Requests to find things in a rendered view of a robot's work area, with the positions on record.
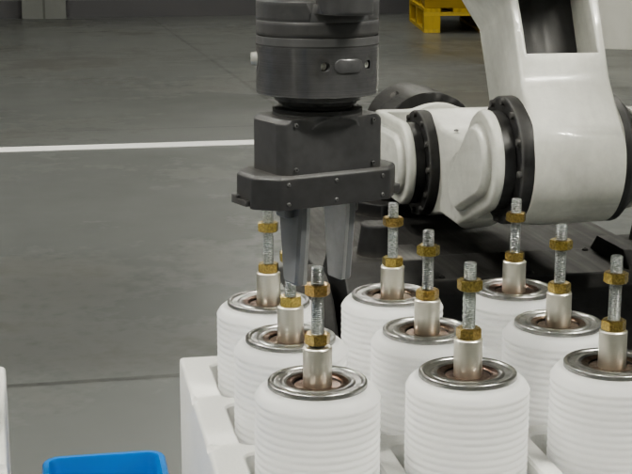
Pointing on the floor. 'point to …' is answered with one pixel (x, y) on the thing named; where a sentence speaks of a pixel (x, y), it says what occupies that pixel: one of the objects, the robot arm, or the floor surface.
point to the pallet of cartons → (425, 21)
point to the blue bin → (108, 464)
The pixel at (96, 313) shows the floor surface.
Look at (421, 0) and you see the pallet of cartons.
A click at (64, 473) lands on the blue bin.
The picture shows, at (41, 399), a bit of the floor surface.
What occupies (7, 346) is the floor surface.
